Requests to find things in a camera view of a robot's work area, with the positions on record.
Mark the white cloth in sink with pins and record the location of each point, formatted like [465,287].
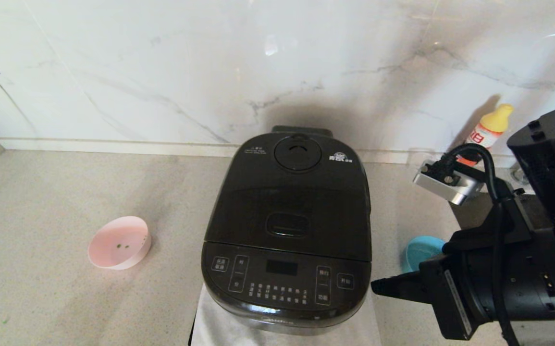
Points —
[546,337]

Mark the blue bowl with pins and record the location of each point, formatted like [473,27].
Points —
[421,252]

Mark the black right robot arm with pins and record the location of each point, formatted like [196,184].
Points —
[546,288]

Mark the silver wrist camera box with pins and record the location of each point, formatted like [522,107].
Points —
[450,185]

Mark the black rice cooker lid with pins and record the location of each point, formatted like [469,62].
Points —
[291,202]

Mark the pink bowl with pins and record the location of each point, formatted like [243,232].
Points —
[114,254]

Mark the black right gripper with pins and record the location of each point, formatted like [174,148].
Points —
[443,298]

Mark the white cloth under cooker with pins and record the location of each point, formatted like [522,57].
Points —
[219,331]

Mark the yellow orange detergent bottle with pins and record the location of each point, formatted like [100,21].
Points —
[493,127]

